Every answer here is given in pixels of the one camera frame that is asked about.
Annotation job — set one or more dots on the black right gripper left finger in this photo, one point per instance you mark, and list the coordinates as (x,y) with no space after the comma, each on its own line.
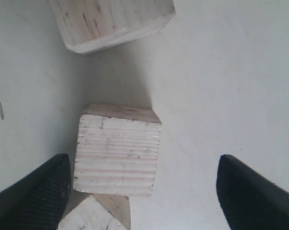
(38,201)

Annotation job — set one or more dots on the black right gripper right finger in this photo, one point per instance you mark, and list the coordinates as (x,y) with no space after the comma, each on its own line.
(248,200)

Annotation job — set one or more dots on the smallest wooden cube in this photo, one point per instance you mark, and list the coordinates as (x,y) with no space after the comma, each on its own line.
(97,212)

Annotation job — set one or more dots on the second largest wooden cube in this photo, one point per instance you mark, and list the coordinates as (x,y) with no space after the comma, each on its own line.
(90,25)

